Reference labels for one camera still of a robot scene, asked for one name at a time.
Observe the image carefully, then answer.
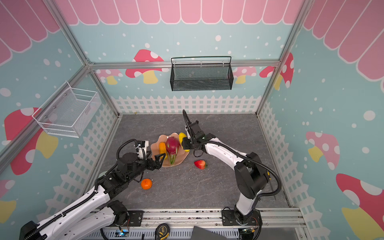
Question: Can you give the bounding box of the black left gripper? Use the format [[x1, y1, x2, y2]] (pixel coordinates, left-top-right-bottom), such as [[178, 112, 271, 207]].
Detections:
[[126, 150, 166, 183]]

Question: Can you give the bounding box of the yellow fake lemon fruit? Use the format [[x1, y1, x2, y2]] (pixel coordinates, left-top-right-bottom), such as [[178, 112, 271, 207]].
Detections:
[[179, 133, 190, 153]]

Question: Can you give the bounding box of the orange-yellow fake mango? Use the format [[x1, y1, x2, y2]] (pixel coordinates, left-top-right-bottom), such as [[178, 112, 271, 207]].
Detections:
[[159, 142, 168, 156]]

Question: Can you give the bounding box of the magenta fake dragon fruit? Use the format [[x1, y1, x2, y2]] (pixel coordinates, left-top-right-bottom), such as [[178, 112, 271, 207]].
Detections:
[[166, 137, 180, 165]]

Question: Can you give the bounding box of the red fake strawberry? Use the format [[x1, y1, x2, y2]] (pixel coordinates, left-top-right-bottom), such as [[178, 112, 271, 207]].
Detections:
[[194, 160, 207, 170]]

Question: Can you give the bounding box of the fake orange tangerine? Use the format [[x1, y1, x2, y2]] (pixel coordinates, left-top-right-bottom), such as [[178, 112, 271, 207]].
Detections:
[[141, 179, 153, 190]]

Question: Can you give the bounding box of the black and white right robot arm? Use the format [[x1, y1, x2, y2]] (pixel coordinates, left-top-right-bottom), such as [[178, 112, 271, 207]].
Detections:
[[182, 110, 282, 226]]

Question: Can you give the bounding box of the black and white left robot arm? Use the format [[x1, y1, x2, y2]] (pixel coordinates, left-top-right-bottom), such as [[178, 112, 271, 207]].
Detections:
[[19, 139, 166, 240]]

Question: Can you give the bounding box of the pink scalloped fruit bowl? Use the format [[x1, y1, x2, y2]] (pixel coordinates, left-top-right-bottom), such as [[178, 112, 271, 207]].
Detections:
[[151, 133, 189, 167]]

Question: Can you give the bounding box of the yellow black tape measure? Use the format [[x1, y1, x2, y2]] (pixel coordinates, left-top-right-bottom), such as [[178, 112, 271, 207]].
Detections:
[[155, 223, 170, 240]]

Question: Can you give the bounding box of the grey panel at front edge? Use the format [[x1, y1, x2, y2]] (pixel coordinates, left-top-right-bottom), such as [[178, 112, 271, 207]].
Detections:
[[190, 226, 239, 240]]

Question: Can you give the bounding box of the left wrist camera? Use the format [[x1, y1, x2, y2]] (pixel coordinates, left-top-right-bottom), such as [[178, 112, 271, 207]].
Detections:
[[135, 141, 149, 159]]

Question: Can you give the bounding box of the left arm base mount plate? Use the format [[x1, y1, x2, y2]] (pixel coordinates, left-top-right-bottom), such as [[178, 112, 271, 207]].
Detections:
[[114, 210, 144, 227]]

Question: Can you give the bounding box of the black mesh wall basket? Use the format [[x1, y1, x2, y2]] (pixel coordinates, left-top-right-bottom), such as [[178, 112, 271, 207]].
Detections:
[[170, 56, 234, 92]]

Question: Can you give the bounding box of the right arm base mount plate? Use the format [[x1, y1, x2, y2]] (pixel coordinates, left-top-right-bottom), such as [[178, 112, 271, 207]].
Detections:
[[221, 208, 263, 227]]

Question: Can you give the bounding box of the white wire wall basket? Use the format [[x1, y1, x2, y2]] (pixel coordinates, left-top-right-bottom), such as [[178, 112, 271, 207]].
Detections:
[[32, 82, 102, 138]]

